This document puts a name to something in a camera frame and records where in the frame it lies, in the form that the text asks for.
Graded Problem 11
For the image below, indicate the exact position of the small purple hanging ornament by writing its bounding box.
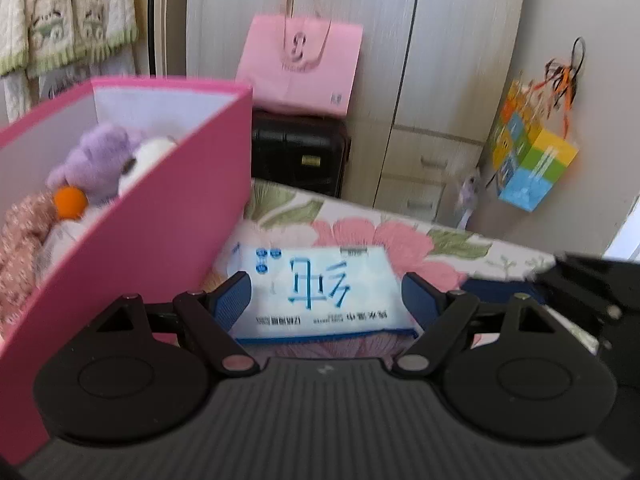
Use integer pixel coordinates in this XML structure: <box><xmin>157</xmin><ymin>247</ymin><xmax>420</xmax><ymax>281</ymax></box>
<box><xmin>457</xmin><ymin>167</ymin><xmax>484</xmax><ymax>226</ymax></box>

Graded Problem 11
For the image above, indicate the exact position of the purple plush toy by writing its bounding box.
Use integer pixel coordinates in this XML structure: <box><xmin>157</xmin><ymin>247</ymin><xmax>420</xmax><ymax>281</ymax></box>
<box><xmin>46</xmin><ymin>124</ymin><xmax>146</xmax><ymax>206</ymax></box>

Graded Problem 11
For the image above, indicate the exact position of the orange ball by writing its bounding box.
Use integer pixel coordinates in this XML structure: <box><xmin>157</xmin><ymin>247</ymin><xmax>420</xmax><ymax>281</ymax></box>
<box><xmin>54</xmin><ymin>186</ymin><xmax>90</xmax><ymax>221</ymax></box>

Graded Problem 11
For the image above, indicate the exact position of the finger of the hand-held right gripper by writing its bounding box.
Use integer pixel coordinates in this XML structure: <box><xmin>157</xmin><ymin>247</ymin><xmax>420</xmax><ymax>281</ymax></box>
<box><xmin>460</xmin><ymin>278</ymin><xmax>551</xmax><ymax>308</ymax></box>

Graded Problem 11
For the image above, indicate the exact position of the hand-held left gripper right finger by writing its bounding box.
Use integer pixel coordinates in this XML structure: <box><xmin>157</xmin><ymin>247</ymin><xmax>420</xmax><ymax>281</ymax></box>
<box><xmin>390</xmin><ymin>271</ymin><xmax>557</xmax><ymax>377</ymax></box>

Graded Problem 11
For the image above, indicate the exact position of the pink paper bag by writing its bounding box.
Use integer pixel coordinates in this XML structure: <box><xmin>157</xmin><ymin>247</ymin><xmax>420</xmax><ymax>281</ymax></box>
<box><xmin>235</xmin><ymin>0</ymin><xmax>364</xmax><ymax>116</ymax></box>

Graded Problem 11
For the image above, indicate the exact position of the white and blue tissue pack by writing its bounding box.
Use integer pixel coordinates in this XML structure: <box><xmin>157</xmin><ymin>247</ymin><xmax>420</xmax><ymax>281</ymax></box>
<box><xmin>220</xmin><ymin>245</ymin><xmax>421</xmax><ymax>346</ymax></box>

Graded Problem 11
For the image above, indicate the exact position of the pink cardboard box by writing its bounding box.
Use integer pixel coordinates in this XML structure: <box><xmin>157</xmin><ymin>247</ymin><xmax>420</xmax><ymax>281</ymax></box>
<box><xmin>0</xmin><ymin>76</ymin><xmax>254</xmax><ymax>466</ymax></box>

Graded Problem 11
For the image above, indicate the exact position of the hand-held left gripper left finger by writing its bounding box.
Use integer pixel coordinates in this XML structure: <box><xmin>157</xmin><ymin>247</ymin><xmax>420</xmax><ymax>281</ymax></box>
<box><xmin>94</xmin><ymin>270</ymin><xmax>260</xmax><ymax>378</ymax></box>

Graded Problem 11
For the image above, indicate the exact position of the light wooden wardrobe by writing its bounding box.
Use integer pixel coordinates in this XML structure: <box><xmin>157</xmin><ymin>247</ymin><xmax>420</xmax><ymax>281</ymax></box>
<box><xmin>185</xmin><ymin>0</ymin><xmax>531</xmax><ymax>231</ymax></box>

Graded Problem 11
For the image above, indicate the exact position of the black suitcase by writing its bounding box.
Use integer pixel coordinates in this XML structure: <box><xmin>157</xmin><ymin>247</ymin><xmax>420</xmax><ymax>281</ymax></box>
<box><xmin>251</xmin><ymin>109</ymin><xmax>351</xmax><ymax>199</ymax></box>

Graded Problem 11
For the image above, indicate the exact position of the pink floral cloth toy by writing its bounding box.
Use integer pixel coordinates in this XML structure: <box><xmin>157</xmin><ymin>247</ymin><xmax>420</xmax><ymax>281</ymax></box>
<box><xmin>0</xmin><ymin>192</ymin><xmax>58</xmax><ymax>321</ymax></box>

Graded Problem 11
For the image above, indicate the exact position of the white panda plush ball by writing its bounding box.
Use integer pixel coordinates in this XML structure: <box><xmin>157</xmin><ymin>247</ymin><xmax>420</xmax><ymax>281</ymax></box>
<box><xmin>117</xmin><ymin>135</ymin><xmax>179</xmax><ymax>199</ymax></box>

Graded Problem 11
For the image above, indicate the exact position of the cream and green fleece pajama top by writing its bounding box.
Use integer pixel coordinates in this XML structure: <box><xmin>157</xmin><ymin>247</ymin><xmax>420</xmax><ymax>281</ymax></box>
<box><xmin>0</xmin><ymin>0</ymin><xmax>139</xmax><ymax>79</ymax></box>

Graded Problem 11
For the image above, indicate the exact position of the colourful gift bag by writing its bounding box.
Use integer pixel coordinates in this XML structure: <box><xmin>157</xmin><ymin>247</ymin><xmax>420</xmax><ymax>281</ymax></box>
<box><xmin>487</xmin><ymin>37</ymin><xmax>581</xmax><ymax>212</ymax></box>

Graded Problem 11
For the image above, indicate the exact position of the wooden door frame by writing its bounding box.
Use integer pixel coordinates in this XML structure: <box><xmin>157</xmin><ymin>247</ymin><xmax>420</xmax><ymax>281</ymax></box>
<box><xmin>148</xmin><ymin>0</ymin><xmax>190</xmax><ymax>79</ymax></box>

